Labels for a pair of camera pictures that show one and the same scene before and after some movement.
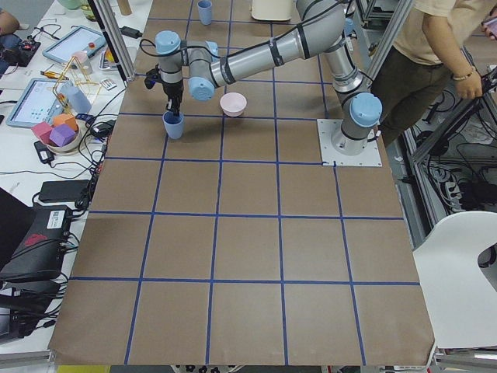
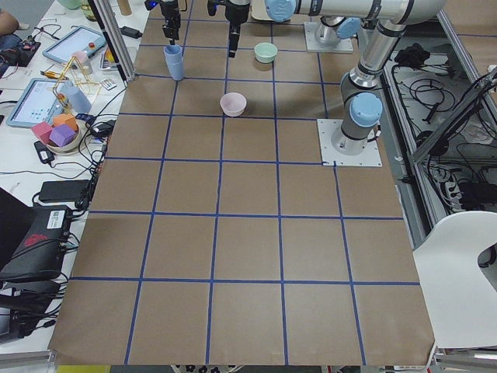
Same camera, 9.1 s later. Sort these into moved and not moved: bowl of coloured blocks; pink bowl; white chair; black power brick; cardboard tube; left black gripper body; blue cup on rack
Moved: left black gripper body
Not moved: blue cup on rack; black power brick; pink bowl; cardboard tube; white chair; bowl of coloured blocks
